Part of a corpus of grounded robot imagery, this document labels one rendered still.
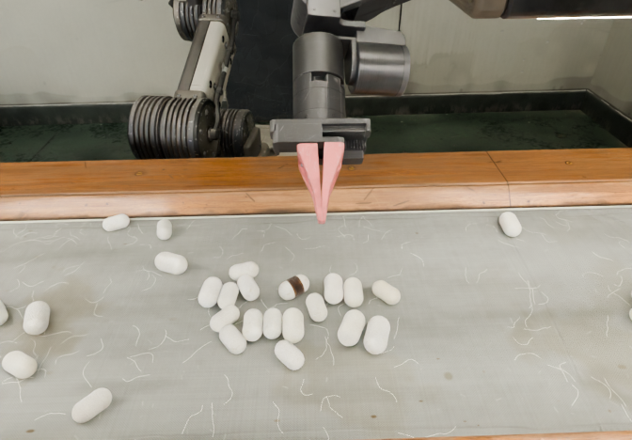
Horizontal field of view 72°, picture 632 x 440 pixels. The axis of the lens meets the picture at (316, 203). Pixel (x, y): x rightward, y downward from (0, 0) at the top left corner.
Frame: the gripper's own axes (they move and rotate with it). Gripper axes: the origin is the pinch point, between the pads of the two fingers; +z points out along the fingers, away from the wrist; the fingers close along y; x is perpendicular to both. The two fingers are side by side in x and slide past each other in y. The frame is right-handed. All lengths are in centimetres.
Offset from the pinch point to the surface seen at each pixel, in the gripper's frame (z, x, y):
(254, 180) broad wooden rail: -8.2, 13.9, -8.8
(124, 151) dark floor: -74, 166, -97
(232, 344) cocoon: 12.3, -1.6, -8.4
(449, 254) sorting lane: 3.2, 7.7, 15.1
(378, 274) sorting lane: 5.5, 5.9, 6.4
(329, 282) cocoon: 6.6, 2.6, 0.7
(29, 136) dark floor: -89, 178, -155
